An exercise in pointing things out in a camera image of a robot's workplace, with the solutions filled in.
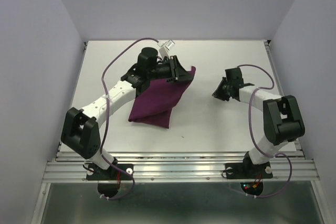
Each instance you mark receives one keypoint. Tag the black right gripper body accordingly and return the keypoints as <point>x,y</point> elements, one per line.
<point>230,84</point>

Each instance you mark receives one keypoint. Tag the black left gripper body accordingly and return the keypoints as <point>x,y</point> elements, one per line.
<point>161,71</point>

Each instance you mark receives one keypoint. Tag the purple cloth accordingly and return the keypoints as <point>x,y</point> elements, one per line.
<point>154,106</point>

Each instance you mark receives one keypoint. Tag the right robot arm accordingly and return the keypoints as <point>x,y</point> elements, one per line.
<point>282,119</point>

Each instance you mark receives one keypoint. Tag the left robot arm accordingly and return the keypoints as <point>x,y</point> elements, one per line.
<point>81,129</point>

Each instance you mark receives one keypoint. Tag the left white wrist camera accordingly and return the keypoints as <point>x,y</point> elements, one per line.
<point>164,49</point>

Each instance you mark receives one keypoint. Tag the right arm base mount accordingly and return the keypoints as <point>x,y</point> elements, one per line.
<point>251,174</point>

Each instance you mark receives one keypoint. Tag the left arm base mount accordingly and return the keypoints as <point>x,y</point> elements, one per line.
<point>112,184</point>

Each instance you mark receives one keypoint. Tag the aluminium front rail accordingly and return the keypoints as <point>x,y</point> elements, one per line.
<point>170,167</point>

